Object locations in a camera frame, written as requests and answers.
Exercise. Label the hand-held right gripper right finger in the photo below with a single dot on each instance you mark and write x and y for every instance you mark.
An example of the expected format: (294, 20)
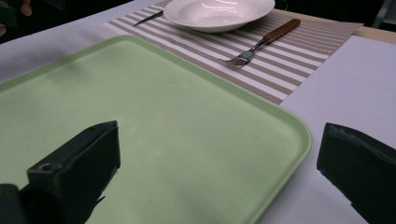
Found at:
(361, 165)

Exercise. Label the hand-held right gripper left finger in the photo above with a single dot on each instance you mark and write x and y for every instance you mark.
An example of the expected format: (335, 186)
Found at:
(77, 168)

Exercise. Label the light green plastic tray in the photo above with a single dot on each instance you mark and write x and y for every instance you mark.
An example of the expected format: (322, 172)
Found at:
(174, 130)

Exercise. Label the striped woven placemat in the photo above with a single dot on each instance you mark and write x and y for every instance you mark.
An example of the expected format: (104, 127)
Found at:
(274, 65)

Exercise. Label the white ceramic deep plate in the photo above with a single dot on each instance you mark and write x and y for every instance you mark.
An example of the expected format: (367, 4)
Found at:
(218, 14)

